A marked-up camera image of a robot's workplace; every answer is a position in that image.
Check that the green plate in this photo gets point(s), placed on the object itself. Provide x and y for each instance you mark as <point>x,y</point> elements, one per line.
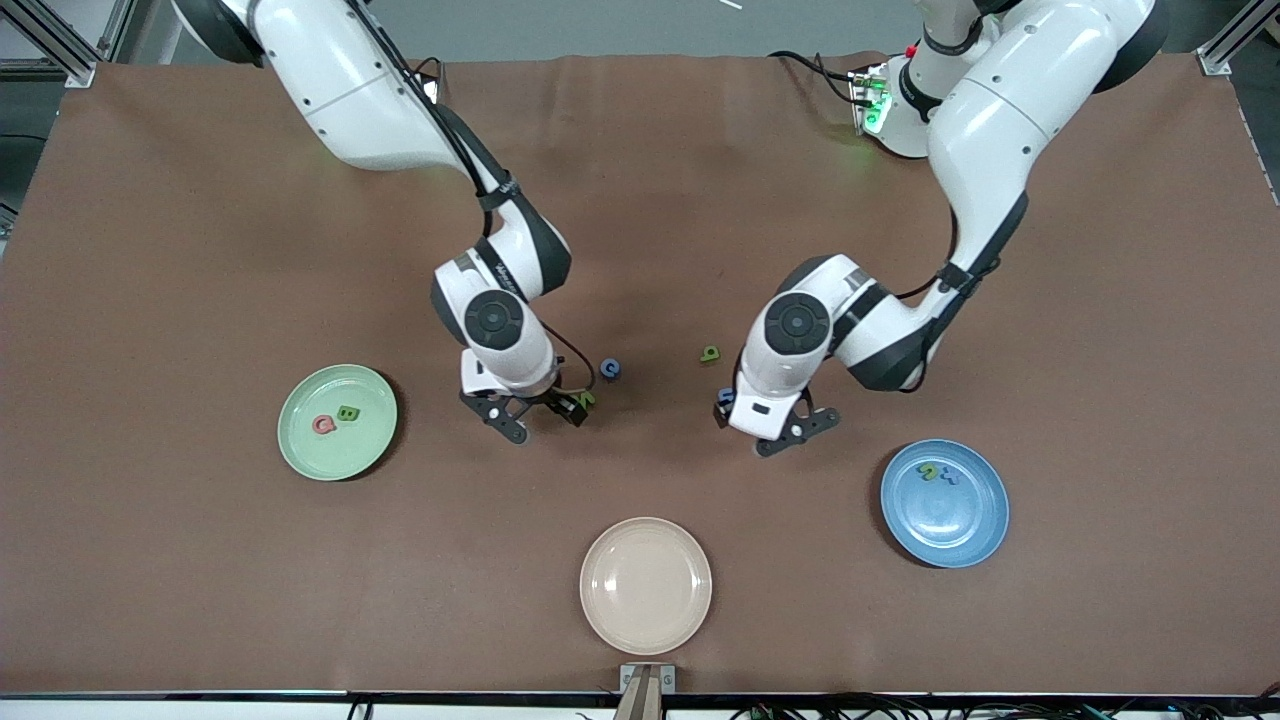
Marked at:
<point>337,450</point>

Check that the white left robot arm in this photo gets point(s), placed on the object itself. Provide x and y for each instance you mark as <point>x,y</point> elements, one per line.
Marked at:
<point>1000,120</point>

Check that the aluminium frame profile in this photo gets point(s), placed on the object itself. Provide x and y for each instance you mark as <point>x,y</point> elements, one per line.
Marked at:
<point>1225,55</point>
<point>70,60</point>

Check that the blue plate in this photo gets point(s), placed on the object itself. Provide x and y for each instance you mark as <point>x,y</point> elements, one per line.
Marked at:
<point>945,520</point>

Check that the red letter Q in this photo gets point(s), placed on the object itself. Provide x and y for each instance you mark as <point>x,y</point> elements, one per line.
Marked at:
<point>322,425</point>

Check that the brown table cover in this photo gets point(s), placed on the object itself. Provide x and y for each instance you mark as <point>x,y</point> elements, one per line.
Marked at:
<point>200,250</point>

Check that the beige plate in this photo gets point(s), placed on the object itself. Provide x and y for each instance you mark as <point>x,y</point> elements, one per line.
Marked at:
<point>646,586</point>

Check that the blue letter G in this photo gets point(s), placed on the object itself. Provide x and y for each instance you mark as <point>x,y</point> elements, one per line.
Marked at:
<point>610,369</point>

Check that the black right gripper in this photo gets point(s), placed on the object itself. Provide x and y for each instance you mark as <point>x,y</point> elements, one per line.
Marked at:
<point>549,400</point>

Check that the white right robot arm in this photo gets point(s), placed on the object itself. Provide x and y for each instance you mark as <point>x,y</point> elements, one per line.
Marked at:
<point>370,100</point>

